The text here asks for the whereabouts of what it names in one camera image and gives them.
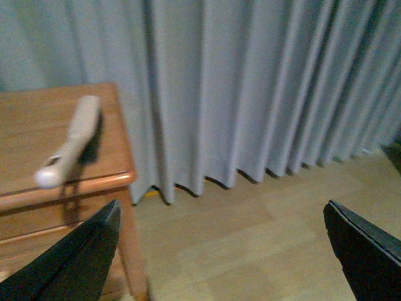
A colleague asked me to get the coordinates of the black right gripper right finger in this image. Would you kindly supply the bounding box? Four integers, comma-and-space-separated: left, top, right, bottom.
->
323, 200, 400, 300

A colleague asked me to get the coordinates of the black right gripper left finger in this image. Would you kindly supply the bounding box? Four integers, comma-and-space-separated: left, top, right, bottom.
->
1, 200, 121, 300

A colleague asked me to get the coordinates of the beige hand brush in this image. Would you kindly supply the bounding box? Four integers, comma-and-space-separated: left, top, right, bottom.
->
34, 95, 101, 189

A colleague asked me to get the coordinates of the wooden nightstand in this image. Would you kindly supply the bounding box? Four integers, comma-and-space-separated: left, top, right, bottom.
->
1, 83, 149, 300

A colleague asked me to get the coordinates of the grey curtain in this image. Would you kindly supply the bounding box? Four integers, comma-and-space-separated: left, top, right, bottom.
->
1, 1, 400, 203

